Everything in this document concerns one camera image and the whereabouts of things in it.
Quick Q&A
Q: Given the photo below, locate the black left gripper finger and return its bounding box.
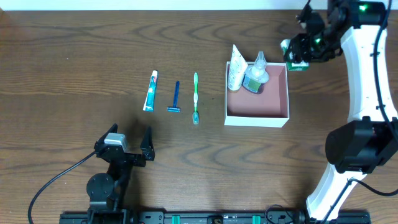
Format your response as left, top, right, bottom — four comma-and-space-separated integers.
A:
140, 127, 155, 161
98, 123, 118, 144

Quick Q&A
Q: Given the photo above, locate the green white soap box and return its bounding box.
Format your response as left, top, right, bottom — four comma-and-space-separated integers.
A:
280, 39, 309, 71

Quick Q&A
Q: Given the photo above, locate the teal Colgate toothpaste tube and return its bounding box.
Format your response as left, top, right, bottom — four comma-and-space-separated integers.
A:
143, 70, 159, 112

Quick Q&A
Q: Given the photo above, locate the blue disposable razor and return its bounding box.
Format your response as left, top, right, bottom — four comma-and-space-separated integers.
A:
167, 81, 180, 113

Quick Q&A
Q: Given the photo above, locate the green white toothbrush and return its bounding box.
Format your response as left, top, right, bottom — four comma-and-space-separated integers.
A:
192, 72, 200, 125

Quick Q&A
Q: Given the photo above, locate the clear pump soap bottle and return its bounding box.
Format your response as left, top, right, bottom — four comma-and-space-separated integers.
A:
243, 51, 269, 94

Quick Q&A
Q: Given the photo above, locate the white lotion tube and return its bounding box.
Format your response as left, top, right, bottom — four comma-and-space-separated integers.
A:
227, 45, 248, 91

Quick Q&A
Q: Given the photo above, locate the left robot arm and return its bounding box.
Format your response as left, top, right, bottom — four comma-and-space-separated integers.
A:
86, 124, 155, 223

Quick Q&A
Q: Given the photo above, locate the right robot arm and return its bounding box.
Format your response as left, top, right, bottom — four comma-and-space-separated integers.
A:
281, 0, 397, 223

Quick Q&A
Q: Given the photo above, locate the white box pink interior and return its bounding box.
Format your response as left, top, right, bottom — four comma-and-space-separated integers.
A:
224, 63, 290, 128

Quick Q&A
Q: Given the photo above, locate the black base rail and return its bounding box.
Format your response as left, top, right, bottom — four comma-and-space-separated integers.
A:
58, 210, 371, 224

